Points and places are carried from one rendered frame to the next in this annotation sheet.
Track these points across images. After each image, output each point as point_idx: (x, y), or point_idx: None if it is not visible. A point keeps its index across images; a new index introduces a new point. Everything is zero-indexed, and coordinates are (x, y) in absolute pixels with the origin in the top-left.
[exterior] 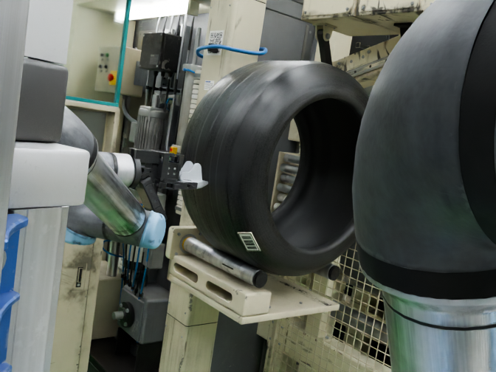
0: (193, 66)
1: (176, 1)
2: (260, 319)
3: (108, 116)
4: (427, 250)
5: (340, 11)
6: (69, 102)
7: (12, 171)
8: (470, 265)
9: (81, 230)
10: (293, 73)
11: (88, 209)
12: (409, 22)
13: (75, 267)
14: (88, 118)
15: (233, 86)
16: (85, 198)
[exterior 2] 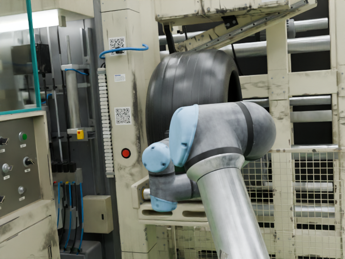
0: (73, 65)
1: (43, 17)
2: None
3: (33, 119)
4: None
5: (189, 13)
6: (18, 115)
7: None
8: None
9: (174, 199)
10: (217, 59)
11: (176, 183)
12: (232, 15)
13: (46, 247)
14: (23, 125)
15: (180, 75)
16: (241, 168)
